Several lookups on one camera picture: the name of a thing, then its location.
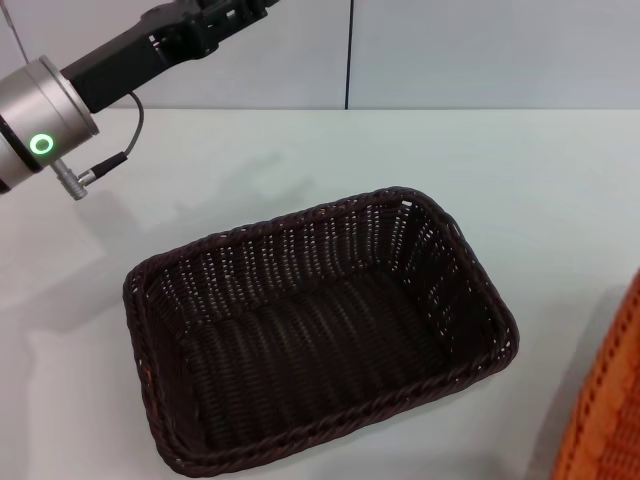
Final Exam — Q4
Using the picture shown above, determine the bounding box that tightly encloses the dark brown woven basket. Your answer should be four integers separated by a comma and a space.
122, 185, 520, 475

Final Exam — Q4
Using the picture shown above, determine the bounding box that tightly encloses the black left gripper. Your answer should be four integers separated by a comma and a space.
60, 0, 272, 114

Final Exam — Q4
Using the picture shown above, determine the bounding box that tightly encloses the orange woven basket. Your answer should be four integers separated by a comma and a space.
549, 267, 640, 480

